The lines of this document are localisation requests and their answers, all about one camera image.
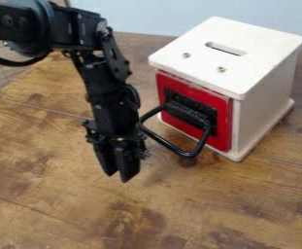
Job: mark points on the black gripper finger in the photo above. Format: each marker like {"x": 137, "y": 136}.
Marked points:
{"x": 105, "y": 156}
{"x": 128, "y": 162}

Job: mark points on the black metal drawer handle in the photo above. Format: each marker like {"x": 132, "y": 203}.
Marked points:
{"x": 193, "y": 113}

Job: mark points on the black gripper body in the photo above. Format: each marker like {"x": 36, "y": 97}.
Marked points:
{"x": 113, "y": 128}

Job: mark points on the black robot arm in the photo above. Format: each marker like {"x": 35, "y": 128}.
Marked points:
{"x": 37, "y": 27}

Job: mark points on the white wooden cabinet box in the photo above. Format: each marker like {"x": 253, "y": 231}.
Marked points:
{"x": 245, "y": 62}

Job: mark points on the red drawer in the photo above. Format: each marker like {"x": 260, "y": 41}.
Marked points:
{"x": 204, "y": 101}

